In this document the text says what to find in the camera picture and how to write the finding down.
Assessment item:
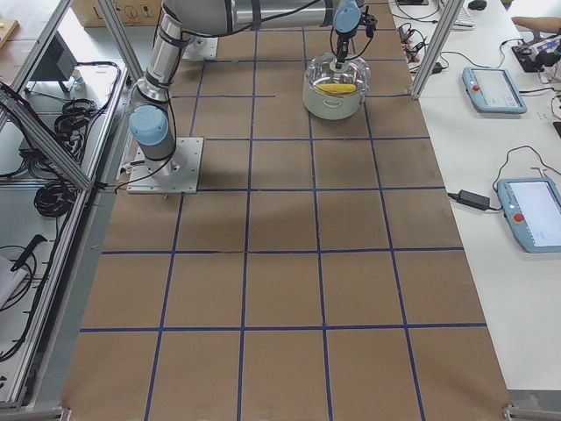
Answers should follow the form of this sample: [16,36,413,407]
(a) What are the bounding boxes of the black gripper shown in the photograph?
[335,30,354,70]

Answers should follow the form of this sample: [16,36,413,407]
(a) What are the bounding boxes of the glass pot lid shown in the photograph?
[304,53,371,96]

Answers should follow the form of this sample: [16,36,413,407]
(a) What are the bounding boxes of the yellow corn cob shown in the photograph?
[314,83,357,96]

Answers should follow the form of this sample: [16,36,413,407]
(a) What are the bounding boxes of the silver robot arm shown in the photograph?
[129,0,365,168]

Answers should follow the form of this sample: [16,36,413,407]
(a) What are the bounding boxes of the pale green cooking pot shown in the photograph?
[302,80,368,120]

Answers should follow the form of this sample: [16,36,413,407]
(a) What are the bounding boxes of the far blue teach pendant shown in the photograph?
[462,68,528,115]

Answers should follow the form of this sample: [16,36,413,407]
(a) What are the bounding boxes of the blue teach pendant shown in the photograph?
[462,68,528,115]
[497,178,560,253]

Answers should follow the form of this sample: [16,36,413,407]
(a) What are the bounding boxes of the black power adapter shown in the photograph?
[457,189,490,211]

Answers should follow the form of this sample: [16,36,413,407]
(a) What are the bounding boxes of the near blue teach pendant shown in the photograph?
[497,178,560,253]

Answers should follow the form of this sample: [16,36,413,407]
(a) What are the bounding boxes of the cardboard box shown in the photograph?
[71,0,161,27]

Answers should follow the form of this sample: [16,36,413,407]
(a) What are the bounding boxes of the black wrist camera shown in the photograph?
[360,12,378,39]

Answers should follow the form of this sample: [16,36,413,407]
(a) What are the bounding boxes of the aluminium frame post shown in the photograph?
[410,0,463,99]

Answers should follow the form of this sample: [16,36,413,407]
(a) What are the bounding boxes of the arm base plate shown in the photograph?
[125,138,203,194]
[181,37,218,61]

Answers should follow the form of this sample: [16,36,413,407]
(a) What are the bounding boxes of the coiled black cables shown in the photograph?
[33,180,75,219]

